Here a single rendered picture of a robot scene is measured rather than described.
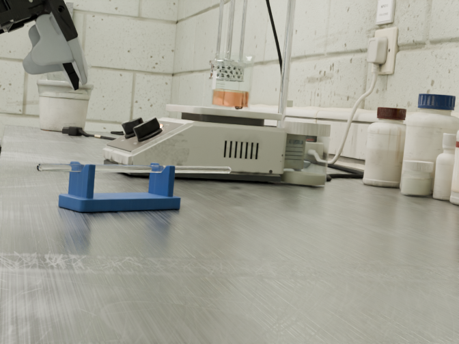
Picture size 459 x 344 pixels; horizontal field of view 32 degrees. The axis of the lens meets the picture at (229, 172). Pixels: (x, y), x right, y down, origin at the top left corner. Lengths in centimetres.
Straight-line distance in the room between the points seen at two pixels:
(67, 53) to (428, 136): 46
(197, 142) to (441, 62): 55
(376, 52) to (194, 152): 65
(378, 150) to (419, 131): 8
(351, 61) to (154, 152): 83
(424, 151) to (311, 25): 92
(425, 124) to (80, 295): 75
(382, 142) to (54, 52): 45
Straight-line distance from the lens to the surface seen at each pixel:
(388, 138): 109
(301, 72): 194
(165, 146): 92
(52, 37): 97
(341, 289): 40
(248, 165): 96
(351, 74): 167
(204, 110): 94
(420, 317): 37
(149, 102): 345
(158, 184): 66
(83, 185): 61
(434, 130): 104
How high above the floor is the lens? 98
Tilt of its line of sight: 4 degrees down
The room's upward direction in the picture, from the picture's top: 5 degrees clockwise
